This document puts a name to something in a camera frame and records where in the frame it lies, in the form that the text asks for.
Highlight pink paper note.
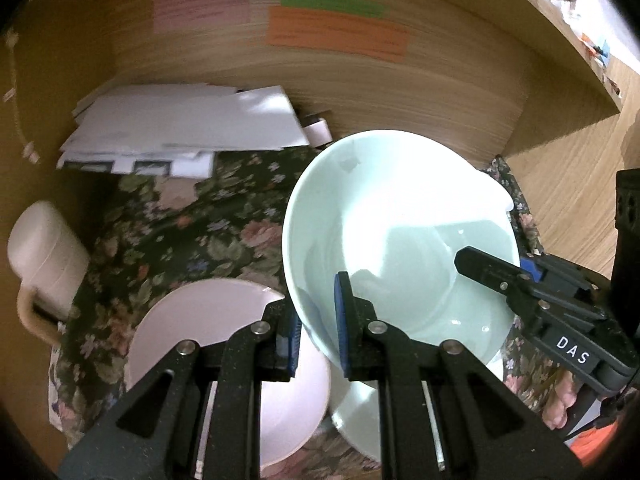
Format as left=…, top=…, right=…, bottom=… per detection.
left=151, top=0, right=252, bottom=36

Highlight white paper card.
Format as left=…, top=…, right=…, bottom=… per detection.
left=302, top=117, right=332, bottom=148

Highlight pink plate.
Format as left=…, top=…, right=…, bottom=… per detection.
left=126, top=279, right=333, bottom=466

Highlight orange paper note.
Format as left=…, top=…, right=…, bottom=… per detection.
left=266, top=6, right=410, bottom=64

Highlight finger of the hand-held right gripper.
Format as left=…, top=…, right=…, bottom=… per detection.
left=454, top=246, right=551, bottom=321
left=520, top=255, right=601, bottom=306

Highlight person's right forearm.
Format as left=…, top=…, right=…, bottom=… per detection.
left=565, top=420, right=627, bottom=467

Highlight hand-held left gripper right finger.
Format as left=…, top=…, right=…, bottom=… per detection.
left=332, top=271, right=583, bottom=480

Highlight pale green bowl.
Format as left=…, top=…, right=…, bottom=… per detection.
left=281, top=130, right=521, bottom=366

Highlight dark floral cloth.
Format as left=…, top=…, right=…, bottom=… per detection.
left=47, top=147, right=586, bottom=480

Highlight small colourful ornaments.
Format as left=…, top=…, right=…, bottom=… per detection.
left=580, top=32, right=613, bottom=68

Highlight green paper note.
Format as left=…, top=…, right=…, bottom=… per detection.
left=281, top=0, right=391, bottom=20

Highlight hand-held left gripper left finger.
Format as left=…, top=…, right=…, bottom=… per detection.
left=57, top=300, right=303, bottom=480

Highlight cream mug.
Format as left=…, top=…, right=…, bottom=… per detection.
left=7, top=200, right=92, bottom=347

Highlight stack of white papers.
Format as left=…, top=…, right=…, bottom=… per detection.
left=56, top=85, right=311, bottom=178

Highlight white cable with plug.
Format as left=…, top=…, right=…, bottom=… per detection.
left=4, top=30, right=42, bottom=165

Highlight person's right hand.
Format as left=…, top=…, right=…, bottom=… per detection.
left=542, top=374, right=584, bottom=432

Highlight pale green plate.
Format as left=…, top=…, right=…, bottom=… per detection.
left=327, top=340, right=506, bottom=463

